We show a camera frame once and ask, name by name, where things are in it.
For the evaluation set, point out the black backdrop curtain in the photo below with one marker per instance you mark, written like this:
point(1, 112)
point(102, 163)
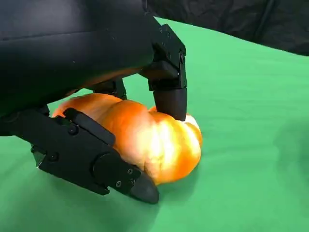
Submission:
point(241, 21)

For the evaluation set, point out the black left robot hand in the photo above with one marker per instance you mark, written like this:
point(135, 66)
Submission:
point(60, 48)

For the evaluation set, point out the orange white toy bread roll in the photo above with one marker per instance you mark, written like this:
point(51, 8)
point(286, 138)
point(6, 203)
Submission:
point(154, 145)

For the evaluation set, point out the green table cloth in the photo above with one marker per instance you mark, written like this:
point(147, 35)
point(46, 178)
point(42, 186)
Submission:
point(241, 145)

